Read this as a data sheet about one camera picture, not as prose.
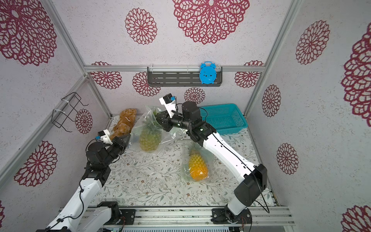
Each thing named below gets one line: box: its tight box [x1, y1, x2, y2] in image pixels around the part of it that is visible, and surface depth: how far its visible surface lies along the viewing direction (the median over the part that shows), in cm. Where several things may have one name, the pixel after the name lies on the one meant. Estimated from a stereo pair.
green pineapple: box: [139, 109, 163, 152], surface depth 71 cm
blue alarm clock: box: [199, 60, 217, 85], surface depth 90 cm
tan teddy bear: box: [110, 108, 138, 141], surface depth 108 cm
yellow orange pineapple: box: [188, 148, 209, 182], surface depth 83 cm
